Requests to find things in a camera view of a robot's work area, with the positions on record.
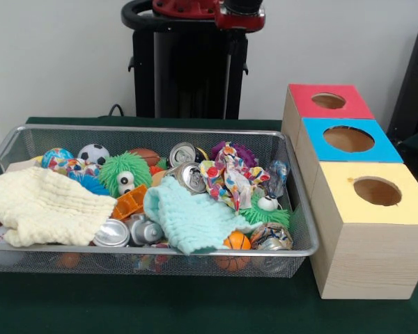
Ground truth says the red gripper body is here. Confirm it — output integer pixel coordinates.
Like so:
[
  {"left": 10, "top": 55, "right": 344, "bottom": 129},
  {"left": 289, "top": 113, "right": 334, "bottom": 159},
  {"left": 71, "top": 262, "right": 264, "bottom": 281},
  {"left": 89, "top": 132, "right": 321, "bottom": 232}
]
[{"left": 214, "top": 6, "right": 267, "bottom": 33}]

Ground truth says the purple spiky ball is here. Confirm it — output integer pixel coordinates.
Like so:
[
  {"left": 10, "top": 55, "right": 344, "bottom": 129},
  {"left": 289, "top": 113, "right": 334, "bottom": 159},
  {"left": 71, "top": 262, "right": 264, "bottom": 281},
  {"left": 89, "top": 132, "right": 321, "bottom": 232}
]
[{"left": 210, "top": 141, "right": 258, "bottom": 170}]

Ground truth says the colourful dotted cloth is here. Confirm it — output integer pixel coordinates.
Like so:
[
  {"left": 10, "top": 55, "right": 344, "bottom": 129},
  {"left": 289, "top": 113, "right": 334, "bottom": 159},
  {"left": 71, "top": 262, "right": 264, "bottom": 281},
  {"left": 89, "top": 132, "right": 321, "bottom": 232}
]
[{"left": 199, "top": 141, "right": 271, "bottom": 215}]

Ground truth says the clear mesh bin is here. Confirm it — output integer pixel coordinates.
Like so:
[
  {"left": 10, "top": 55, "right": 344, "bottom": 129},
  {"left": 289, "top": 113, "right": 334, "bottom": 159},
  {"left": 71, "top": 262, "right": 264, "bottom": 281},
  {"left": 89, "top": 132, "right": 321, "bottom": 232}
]
[{"left": 0, "top": 124, "right": 320, "bottom": 278}]

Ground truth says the wooden box with three holes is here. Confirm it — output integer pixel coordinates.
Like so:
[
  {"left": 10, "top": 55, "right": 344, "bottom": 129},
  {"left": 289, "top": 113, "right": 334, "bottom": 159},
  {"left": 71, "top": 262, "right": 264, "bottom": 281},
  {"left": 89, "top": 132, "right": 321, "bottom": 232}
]
[{"left": 281, "top": 83, "right": 418, "bottom": 300}]

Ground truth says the silver drink can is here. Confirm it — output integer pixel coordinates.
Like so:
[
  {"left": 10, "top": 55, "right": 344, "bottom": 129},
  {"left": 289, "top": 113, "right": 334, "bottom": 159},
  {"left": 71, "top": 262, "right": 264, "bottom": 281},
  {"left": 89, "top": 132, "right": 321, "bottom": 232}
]
[{"left": 167, "top": 161, "right": 208, "bottom": 195}]

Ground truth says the small brown football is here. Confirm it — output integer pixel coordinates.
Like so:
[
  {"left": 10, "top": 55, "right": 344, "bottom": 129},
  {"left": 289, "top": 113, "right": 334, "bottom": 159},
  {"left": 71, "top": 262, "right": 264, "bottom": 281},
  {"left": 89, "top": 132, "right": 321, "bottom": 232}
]
[{"left": 128, "top": 148, "right": 161, "bottom": 167}]

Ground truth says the green spiky googly-eyed ball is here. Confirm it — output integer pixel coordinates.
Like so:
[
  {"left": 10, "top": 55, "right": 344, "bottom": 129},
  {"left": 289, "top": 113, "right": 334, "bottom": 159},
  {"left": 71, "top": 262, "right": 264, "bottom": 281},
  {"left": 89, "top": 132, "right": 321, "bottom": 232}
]
[
  {"left": 98, "top": 151, "right": 153, "bottom": 199},
  {"left": 238, "top": 194, "right": 292, "bottom": 230}
]

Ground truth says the small soccer ball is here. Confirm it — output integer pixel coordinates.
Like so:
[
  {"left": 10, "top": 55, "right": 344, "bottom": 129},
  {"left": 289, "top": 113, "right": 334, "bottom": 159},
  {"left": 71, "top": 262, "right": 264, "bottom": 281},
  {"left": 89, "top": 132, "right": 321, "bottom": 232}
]
[{"left": 77, "top": 143, "right": 111, "bottom": 166}]

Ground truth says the mint knitted cloth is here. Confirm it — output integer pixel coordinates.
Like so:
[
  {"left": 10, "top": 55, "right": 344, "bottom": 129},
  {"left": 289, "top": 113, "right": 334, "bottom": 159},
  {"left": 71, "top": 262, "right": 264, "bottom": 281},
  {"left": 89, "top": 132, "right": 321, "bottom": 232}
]
[{"left": 143, "top": 175, "right": 262, "bottom": 257}]

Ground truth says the black upright stand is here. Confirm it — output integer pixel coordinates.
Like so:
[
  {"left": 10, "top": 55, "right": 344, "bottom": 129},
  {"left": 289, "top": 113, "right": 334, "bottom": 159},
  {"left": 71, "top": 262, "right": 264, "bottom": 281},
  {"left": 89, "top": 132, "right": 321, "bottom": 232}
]
[{"left": 386, "top": 22, "right": 418, "bottom": 140}]

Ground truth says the blue spiky ball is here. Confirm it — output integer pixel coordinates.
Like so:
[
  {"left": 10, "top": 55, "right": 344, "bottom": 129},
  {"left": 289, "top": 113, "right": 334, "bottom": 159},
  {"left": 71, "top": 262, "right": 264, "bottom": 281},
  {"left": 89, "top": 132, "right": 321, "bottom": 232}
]
[{"left": 69, "top": 173, "right": 111, "bottom": 196}]

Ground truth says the cream knitted cloth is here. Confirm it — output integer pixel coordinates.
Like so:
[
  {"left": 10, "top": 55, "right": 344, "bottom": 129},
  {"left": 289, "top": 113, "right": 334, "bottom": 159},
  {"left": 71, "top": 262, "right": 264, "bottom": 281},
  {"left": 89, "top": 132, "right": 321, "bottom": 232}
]
[{"left": 0, "top": 166, "right": 118, "bottom": 248}]

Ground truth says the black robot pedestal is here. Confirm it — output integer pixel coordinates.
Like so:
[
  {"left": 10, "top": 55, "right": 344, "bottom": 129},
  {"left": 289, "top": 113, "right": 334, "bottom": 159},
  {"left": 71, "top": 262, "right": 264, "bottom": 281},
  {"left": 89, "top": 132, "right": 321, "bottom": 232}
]
[{"left": 121, "top": 0, "right": 250, "bottom": 120}]

